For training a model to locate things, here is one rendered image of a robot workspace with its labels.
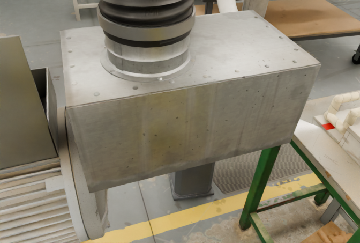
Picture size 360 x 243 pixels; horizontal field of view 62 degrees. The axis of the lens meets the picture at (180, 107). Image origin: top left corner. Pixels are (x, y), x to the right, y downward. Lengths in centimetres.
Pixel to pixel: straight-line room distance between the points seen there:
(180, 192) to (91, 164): 165
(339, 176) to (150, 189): 129
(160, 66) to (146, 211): 171
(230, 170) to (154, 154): 186
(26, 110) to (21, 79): 4
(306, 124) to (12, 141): 106
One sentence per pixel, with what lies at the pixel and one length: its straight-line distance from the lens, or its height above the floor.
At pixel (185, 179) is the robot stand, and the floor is 20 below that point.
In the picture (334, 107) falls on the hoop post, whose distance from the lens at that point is 128.
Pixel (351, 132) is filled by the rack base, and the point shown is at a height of 101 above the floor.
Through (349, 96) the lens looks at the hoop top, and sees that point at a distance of 129.
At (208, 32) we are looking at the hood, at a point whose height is 153.
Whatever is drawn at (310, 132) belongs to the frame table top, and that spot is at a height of 93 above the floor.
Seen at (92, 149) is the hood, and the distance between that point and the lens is 35.
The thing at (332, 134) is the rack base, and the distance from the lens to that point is 126.
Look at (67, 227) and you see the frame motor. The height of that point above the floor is 127.
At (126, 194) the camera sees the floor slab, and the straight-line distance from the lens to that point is 208.
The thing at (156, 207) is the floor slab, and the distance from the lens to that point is 201.
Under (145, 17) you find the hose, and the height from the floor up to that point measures 160.
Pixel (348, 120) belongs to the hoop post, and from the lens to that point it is 124.
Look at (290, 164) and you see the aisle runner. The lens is 239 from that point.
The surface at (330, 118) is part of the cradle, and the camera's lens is 128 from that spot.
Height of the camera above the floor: 172
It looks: 40 degrees down
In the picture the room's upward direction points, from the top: 3 degrees clockwise
